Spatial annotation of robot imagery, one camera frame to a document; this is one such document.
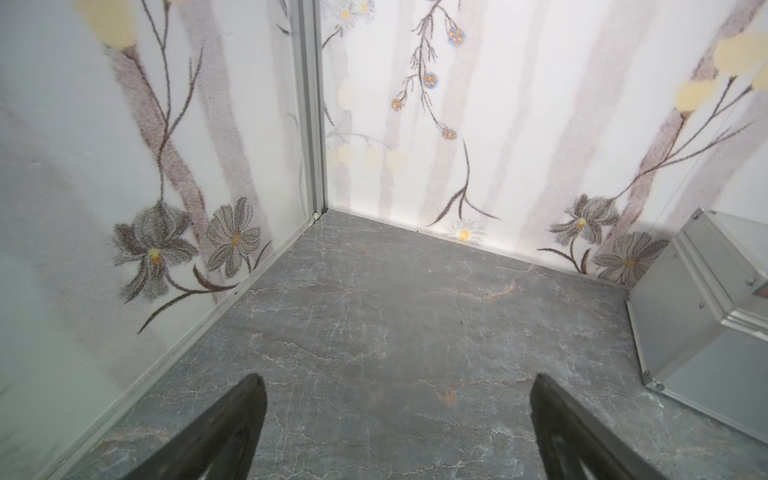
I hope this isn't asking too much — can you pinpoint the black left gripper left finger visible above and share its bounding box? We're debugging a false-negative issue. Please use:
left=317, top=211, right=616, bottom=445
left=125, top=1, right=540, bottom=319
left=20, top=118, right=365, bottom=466
left=126, top=373, right=268, bottom=479

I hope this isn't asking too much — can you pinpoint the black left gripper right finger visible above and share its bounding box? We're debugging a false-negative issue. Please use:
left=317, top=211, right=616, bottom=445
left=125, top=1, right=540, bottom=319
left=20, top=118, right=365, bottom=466
left=530, top=374, right=664, bottom=479

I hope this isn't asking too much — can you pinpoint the silver aluminium first aid case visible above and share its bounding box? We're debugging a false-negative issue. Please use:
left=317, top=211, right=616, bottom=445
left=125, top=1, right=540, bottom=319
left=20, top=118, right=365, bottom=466
left=627, top=209, right=767, bottom=441

